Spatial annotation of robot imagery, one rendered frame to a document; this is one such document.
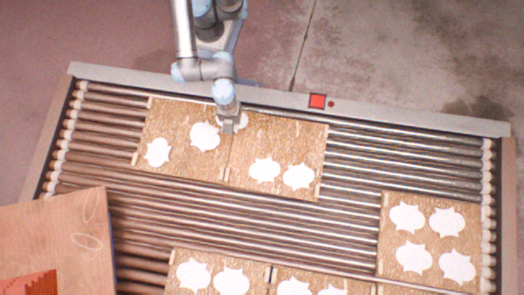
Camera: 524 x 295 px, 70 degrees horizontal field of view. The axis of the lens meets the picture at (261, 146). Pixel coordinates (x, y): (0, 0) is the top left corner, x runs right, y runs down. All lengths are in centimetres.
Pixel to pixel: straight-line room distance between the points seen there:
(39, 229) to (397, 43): 257
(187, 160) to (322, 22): 178
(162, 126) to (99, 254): 59
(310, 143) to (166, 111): 67
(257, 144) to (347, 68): 141
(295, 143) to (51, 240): 106
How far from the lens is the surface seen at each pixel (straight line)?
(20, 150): 319
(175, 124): 175
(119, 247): 174
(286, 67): 285
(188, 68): 136
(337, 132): 172
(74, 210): 170
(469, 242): 178
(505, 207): 185
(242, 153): 165
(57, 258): 172
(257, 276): 160
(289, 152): 165
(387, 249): 166
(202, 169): 166
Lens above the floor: 253
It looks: 74 degrees down
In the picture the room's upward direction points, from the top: 7 degrees counter-clockwise
